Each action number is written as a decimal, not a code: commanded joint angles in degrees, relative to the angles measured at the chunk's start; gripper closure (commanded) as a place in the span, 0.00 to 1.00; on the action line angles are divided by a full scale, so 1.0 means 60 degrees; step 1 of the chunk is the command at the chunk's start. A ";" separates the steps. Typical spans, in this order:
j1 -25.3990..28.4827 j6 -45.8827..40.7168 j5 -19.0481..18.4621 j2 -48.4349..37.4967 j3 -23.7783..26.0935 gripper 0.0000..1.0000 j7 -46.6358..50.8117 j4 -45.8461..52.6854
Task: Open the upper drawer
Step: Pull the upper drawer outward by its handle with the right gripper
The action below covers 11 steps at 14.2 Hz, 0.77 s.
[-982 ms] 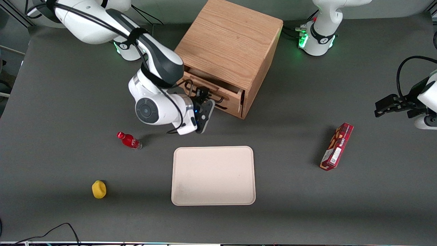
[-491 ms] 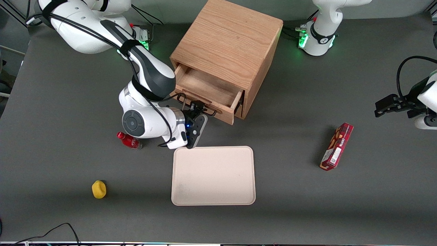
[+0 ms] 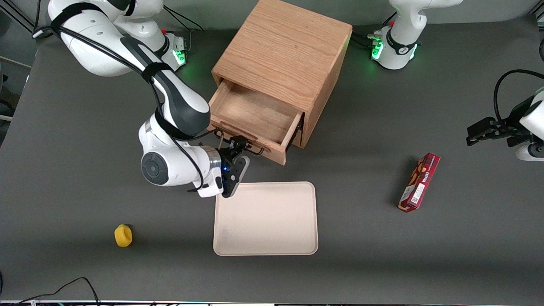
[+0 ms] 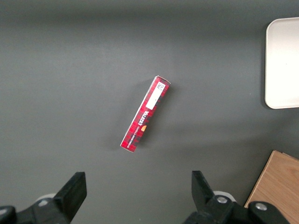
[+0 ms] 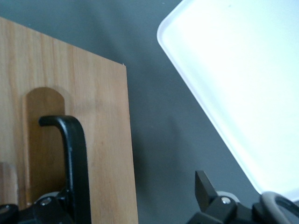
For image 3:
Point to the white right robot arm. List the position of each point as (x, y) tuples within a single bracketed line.
[(182, 102)]

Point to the wooden drawer cabinet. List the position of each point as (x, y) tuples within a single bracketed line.
[(284, 46)]

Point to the yellow sponge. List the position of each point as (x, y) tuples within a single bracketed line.
[(123, 236)]

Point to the beige plastic tray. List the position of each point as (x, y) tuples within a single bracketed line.
[(265, 219)]

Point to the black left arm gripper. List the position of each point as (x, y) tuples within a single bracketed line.
[(511, 121)]

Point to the red snack box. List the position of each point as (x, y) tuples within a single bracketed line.
[(419, 182)]

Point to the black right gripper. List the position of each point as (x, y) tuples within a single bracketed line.
[(226, 159)]

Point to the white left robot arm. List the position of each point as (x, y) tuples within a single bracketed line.
[(399, 42)]

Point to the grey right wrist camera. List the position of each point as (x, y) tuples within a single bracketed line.
[(239, 176)]

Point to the wooden drawer pulled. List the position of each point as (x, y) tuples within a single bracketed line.
[(255, 112)]

